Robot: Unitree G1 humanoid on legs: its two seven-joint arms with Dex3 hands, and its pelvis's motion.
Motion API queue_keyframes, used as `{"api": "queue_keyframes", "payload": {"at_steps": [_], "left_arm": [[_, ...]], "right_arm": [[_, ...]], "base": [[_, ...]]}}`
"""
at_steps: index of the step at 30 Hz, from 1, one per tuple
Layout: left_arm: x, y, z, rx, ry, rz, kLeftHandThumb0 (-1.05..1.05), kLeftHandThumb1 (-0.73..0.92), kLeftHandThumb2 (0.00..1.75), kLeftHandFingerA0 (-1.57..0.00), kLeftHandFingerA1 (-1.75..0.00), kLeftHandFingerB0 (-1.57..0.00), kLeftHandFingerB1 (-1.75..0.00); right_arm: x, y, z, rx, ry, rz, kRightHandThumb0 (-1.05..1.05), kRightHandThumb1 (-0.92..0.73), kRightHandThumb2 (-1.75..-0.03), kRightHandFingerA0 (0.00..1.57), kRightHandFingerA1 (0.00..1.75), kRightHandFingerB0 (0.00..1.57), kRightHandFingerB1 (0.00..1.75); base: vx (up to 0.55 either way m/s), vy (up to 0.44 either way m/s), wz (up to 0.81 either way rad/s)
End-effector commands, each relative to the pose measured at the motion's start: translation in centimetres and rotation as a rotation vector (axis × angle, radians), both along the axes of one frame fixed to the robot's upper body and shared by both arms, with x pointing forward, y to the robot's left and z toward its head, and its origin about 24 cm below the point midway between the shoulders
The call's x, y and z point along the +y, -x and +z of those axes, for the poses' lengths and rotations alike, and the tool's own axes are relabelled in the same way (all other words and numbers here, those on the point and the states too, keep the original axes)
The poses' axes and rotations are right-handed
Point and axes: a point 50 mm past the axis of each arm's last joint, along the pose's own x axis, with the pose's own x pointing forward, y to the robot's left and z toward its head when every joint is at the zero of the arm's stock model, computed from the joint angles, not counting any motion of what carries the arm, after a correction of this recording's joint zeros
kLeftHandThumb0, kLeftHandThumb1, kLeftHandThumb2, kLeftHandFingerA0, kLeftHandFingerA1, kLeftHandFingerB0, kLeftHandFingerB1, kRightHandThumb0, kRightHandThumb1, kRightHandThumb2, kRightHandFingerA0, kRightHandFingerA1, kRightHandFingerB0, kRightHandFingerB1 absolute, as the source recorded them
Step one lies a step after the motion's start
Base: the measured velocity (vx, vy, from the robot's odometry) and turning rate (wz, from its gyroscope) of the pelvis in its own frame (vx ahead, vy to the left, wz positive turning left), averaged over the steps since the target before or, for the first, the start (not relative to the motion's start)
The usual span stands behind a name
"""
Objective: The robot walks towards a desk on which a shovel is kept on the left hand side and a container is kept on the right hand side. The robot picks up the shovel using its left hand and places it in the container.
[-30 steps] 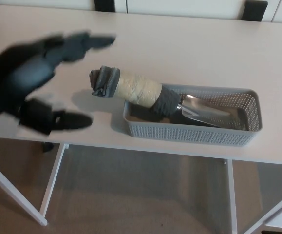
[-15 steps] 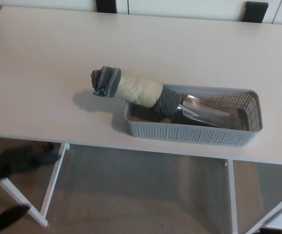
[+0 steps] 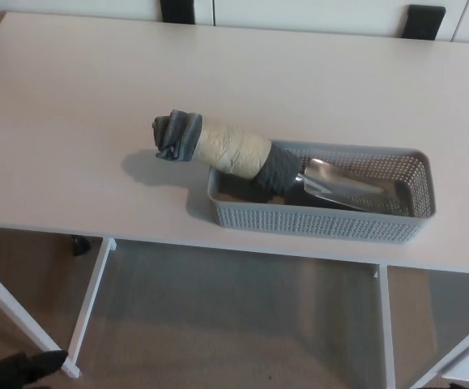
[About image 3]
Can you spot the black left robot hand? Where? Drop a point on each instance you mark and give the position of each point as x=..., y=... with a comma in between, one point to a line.
x=19, y=370

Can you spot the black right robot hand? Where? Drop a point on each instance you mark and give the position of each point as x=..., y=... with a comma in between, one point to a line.
x=459, y=386

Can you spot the grey perforated plastic basket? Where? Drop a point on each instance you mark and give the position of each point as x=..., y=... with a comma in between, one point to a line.
x=299, y=227

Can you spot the white cabinet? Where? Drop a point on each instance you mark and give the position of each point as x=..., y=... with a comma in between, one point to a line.
x=299, y=11

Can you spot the white metal-frame desk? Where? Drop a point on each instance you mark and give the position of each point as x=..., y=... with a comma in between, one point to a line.
x=96, y=81

